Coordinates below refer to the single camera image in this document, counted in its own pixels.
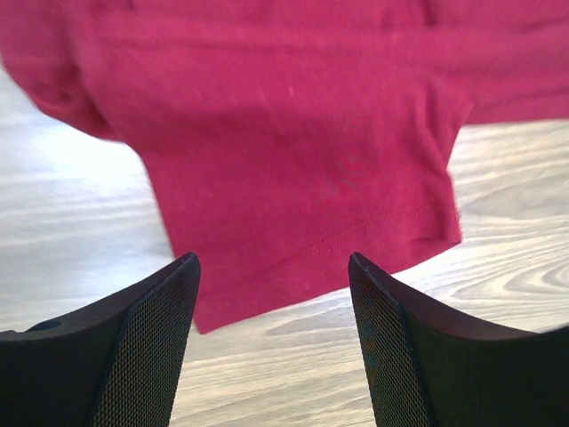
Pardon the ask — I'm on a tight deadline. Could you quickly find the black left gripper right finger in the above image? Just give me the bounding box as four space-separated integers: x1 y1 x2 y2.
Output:
349 253 568 427

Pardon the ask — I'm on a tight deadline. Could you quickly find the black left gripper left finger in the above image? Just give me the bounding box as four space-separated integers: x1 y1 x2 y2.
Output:
1 254 201 426

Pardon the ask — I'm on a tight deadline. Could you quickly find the dark red t-shirt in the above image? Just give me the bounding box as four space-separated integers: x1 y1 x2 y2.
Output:
1 1 568 333

